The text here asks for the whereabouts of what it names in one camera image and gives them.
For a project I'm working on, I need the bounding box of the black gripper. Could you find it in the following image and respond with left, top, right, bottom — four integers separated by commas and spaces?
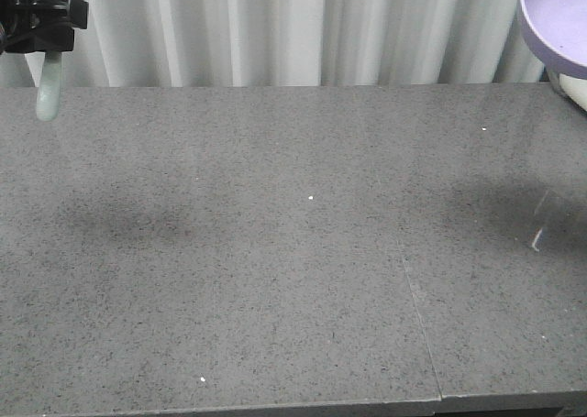
1, 0, 88, 54

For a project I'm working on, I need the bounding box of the white pleated curtain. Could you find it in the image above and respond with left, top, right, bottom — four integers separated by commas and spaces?
0, 0, 559, 88

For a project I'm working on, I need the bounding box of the mint green plastic spoon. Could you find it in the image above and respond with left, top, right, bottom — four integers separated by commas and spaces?
36, 51, 62, 122

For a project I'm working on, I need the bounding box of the white round object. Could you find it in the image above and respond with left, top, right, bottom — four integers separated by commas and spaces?
547, 69, 587, 112

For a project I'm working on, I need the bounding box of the purple plastic bowl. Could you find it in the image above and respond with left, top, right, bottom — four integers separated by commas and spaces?
518, 0, 586, 79

